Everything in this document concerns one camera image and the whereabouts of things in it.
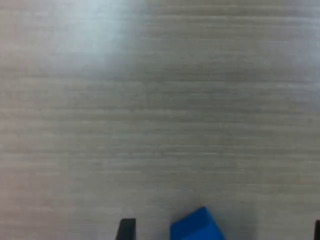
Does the blue cube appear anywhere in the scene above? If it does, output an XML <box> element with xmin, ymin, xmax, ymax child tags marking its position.
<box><xmin>169</xmin><ymin>206</ymin><xmax>226</xmax><ymax>240</ymax></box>

